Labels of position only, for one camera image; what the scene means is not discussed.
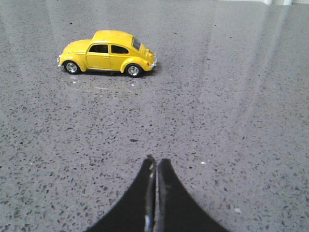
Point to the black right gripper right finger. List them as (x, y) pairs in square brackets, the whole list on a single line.
[(178, 210)]

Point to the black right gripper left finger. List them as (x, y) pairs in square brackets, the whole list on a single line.
[(135, 211)]

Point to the yellow toy beetle car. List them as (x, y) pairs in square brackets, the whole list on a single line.
[(109, 51)]

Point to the white pleated curtain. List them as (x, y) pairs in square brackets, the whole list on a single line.
[(278, 2)]

